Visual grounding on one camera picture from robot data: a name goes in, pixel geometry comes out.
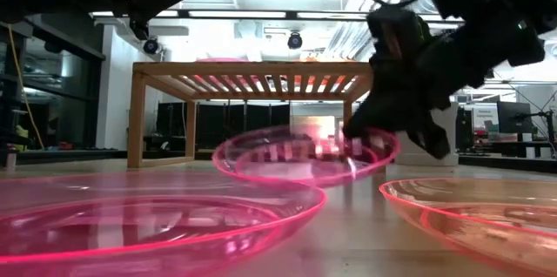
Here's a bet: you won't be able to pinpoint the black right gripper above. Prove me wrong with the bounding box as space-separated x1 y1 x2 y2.
342 32 453 160

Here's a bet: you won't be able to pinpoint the large pink plastic plate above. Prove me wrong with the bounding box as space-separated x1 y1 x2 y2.
0 171 328 269

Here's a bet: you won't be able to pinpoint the wooden slatted shelf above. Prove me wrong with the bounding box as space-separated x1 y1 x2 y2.
127 61 375 169

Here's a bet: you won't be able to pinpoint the black ceiling spotlight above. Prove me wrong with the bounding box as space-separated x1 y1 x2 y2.
142 36 160 55
286 31 304 51

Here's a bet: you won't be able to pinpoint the green cactus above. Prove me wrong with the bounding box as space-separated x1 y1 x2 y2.
415 14 434 45

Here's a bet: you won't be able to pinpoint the black computer monitor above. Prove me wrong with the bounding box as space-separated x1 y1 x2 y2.
497 101 534 135

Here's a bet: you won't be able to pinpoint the black partition panels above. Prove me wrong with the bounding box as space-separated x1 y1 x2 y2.
156 101 292 151

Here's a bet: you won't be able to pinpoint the small white cup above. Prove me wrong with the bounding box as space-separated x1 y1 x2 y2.
4 145 18 169

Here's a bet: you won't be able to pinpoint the white wall sign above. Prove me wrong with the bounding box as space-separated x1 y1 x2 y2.
472 103 500 132

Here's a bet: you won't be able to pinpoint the black overhead rail with lights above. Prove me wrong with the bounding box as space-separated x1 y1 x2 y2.
91 8 465 24

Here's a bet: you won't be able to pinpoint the yellow hanging cable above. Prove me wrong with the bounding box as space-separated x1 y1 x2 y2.
7 24 46 151

